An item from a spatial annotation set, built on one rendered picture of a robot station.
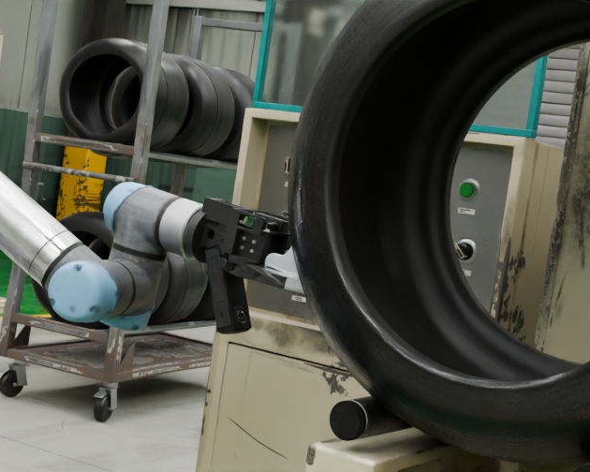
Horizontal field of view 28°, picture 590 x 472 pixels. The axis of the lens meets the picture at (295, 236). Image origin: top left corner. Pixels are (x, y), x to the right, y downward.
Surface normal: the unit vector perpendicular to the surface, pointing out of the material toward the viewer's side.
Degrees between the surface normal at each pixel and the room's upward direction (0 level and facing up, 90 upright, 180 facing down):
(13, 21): 90
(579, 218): 90
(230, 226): 90
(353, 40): 84
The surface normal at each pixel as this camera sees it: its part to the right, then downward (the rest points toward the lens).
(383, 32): -0.63, -0.18
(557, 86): -0.50, -0.03
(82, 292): -0.25, 0.02
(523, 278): 0.82, 0.15
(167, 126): 0.72, 0.56
